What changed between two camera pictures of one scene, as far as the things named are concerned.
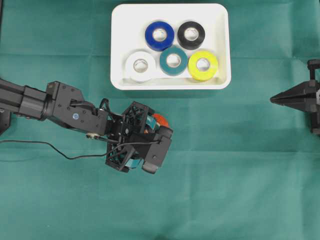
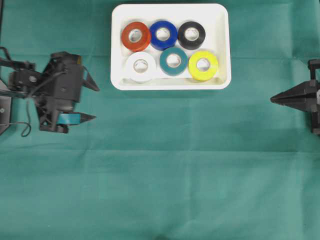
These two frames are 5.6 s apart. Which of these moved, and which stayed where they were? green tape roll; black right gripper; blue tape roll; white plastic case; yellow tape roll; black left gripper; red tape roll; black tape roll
Moved: blue tape roll; black left gripper; red tape roll
Stayed: black right gripper; white plastic case; black tape roll; green tape roll; yellow tape roll
